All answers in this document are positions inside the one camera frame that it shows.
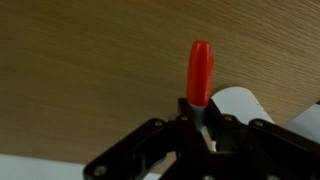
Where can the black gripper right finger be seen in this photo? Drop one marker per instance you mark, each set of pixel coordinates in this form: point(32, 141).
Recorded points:
point(266, 151)

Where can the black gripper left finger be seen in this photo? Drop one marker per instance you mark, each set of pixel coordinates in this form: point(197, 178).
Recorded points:
point(133, 157)

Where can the red capped white pen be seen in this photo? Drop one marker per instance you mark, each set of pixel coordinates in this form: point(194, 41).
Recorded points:
point(199, 80)

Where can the white ceramic mug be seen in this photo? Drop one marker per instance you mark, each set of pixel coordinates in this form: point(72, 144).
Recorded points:
point(240, 102)

